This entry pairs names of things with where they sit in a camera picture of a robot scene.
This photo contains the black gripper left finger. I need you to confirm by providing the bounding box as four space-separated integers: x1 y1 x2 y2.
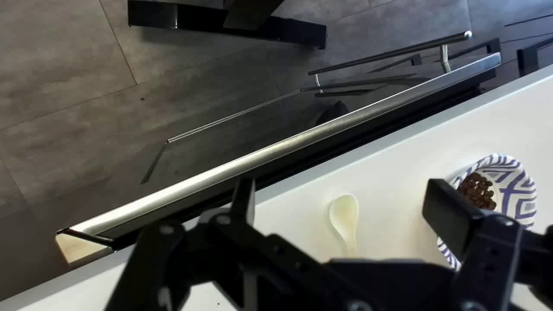
105 177 347 311

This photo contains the white plastic spoon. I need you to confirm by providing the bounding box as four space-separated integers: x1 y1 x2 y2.
328 193 362 256

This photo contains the blue white patterned paper bowl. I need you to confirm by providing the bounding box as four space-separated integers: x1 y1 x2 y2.
435 153 539 274

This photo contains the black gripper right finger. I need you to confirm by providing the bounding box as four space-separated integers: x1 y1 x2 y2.
421 179 553 311

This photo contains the steel bar drawer handle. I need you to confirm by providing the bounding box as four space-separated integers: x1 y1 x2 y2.
305 30 475 78

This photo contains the black furniture base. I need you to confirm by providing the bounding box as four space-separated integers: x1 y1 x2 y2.
126 0 328 53

